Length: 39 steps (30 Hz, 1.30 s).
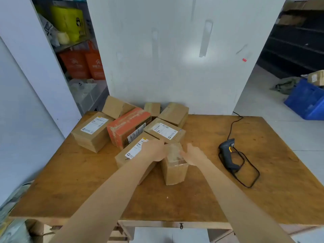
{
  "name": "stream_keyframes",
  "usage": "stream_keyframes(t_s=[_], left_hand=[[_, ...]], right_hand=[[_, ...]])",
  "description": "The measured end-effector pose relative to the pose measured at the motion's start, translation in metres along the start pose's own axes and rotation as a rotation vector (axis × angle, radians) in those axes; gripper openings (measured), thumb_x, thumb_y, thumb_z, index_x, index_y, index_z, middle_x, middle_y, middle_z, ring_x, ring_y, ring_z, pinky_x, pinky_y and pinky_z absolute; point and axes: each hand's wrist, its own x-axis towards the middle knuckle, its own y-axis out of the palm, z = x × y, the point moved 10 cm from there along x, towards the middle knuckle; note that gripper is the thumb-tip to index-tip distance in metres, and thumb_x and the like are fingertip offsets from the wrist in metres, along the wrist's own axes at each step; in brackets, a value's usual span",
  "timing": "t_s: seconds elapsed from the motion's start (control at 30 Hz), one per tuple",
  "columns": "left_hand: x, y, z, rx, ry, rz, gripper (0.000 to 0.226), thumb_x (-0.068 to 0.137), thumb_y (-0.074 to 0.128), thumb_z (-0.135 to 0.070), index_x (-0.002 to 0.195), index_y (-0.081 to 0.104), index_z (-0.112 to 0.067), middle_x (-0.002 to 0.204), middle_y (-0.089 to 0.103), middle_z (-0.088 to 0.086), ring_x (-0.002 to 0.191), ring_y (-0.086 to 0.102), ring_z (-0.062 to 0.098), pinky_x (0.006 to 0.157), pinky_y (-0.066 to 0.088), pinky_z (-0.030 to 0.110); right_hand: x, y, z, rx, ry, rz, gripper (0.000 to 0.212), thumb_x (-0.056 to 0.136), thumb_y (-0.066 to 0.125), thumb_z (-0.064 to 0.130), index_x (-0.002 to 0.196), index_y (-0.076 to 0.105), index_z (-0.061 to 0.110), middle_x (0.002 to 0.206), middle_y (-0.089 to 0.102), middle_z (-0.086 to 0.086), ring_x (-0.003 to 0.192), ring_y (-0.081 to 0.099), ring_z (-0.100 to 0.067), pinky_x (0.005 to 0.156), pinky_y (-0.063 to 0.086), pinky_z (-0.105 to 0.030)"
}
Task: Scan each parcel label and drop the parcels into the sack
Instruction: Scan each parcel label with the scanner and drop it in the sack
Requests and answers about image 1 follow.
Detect black shelving rack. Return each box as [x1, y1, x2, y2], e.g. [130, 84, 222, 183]
[257, 8, 324, 79]

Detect metal storage shelf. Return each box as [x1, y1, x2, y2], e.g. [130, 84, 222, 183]
[33, 0, 109, 115]

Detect wooden table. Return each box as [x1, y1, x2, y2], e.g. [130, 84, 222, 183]
[9, 110, 324, 243]

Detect clear plastic storage bin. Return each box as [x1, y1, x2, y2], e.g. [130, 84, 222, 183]
[68, 78, 109, 115]

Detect grey sack of scanned boxes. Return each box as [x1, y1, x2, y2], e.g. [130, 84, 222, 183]
[0, 181, 35, 243]

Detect person's left hand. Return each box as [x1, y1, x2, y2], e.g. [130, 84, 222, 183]
[141, 139, 169, 163]

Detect long white-label cardboard box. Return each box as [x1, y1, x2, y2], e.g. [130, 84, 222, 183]
[115, 132, 165, 186]

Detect medium brown cardboard box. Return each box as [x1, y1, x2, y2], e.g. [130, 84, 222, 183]
[158, 102, 190, 129]

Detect small yellowish taped box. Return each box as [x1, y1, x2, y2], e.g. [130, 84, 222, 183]
[143, 102, 161, 121]

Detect black barcode scanner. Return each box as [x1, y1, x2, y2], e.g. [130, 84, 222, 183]
[218, 138, 241, 172]

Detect small clear-taped cardboard box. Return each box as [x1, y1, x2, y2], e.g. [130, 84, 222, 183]
[161, 142, 190, 186]

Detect large labelled box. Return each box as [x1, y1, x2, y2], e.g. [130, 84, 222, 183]
[71, 111, 115, 154]

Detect yellow bag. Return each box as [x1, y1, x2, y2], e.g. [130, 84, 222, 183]
[50, 5, 84, 43]

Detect person's right hand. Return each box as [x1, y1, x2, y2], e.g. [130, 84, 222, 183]
[180, 143, 211, 167]

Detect double-layer cardboard box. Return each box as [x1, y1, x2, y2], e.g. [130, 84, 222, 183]
[102, 95, 138, 120]

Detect pale yellow roll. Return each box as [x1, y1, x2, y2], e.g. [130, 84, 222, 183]
[57, 31, 70, 45]

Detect labelled brown carton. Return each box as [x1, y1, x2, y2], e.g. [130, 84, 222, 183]
[307, 70, 324, 86]

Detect person's right forearm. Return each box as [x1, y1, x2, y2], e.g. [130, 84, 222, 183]
[197, 159, 295, 243]

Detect black scanner cable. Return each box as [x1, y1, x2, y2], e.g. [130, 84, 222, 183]
[218, 111, 261, 189]

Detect blue plastic crate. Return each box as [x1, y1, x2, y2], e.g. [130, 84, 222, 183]
[284, 78, 324, 121]

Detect person's left forearm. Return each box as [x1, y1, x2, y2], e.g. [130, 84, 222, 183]
[49, 149, 155, 243]

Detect olive green cloth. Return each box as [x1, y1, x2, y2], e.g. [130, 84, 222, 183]
[269, 76, 302, 95]

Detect plain brown carton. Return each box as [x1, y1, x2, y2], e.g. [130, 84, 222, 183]
[277, 15, 307, 26]
[283, 0, 324, 12]

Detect orange taped cardboard box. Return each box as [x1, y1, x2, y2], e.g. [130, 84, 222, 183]
[107, 107, 152, 150]

